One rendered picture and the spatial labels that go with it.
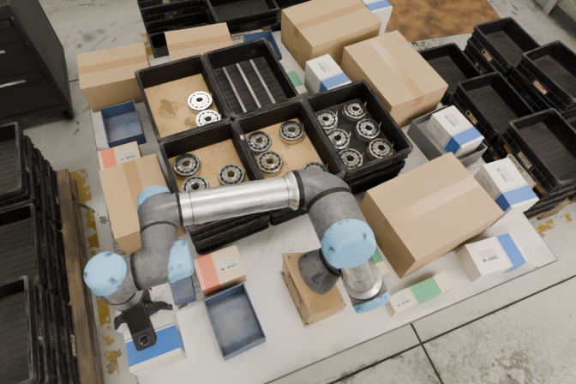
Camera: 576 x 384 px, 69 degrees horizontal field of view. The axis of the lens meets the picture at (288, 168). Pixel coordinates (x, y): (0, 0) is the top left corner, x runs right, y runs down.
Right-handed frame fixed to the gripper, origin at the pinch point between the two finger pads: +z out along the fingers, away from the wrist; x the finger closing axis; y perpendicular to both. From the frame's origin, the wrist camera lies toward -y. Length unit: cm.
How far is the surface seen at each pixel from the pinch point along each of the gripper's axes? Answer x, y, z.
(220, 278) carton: -19.8, 16.4, 33.1
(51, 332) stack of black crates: 50, 31, 69
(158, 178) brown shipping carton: -8, 58, 24
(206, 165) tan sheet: -27, 60, 27
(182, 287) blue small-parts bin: -5.9, 20.4, 40.2
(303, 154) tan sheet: -65, 52, 28
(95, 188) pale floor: 35, 122, 110
